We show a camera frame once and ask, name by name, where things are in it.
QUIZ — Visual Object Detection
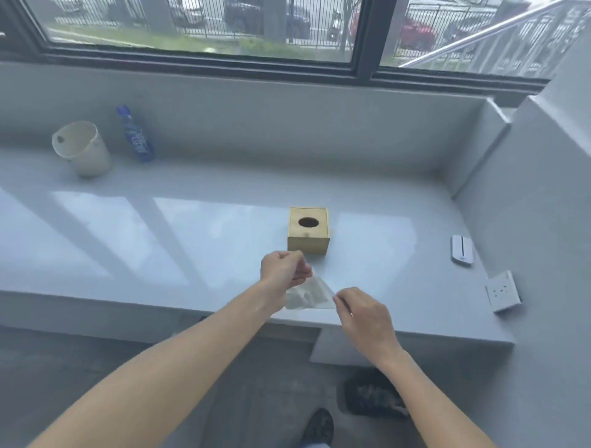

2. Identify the black trash bin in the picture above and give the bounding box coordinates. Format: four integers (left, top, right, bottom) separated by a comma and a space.
339, 367, 409, 421

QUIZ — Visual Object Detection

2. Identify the clear plastic bag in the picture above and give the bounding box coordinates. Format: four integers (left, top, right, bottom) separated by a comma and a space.
284, 272, 337, 311

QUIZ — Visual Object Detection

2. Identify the small white flat device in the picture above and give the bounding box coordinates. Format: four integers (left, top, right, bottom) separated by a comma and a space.
450, 234, 473, 266

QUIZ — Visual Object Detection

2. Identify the red car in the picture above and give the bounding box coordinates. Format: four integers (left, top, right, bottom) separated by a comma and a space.
350, 9, 437, 52

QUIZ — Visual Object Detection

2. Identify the cream plastic cup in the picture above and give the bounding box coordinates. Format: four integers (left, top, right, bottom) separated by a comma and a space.
51, 121, 113, 178

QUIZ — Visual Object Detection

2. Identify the black metal fence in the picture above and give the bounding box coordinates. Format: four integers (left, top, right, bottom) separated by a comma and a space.
50, 0, 356, 47

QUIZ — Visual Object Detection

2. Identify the person's right forearm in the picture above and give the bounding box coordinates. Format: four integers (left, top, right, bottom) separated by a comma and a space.
379, 348, 497, 448

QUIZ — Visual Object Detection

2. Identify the dark car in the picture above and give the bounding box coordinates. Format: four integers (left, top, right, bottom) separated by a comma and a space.
223, 0, 311, 40

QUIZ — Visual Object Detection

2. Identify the blue plastic bottle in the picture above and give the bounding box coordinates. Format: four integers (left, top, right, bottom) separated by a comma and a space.
116, 105, 156, 163

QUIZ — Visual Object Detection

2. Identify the person's right hand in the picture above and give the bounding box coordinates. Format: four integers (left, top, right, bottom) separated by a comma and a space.
333, 287, 403, 370

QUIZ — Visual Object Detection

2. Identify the person's right dark shoe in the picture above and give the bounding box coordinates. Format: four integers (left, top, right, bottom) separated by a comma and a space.
302, 407, 335, 446

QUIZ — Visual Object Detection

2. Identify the wooden tissue box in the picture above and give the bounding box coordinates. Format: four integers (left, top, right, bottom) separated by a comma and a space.
287, 207, 332, 255

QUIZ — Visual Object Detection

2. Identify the white wall socket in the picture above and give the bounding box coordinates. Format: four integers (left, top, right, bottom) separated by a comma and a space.
485, 270, 523, 314

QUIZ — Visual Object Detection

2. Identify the person's left forearm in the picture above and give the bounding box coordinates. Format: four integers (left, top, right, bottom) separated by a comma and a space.
27, 281, 283, 448

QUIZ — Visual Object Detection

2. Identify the white tissue stack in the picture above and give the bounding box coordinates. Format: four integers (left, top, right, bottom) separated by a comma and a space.
286, 276, 334, 309

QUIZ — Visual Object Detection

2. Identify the white stair railing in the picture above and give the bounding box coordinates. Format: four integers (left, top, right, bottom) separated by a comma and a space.
399, 0, 591, 79

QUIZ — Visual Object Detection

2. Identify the person's left hand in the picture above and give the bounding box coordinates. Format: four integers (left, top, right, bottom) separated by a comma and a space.
260, 250, 314, 314

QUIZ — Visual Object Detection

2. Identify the dark window frame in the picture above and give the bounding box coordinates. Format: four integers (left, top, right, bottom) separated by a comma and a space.
0, 0, 550, 95

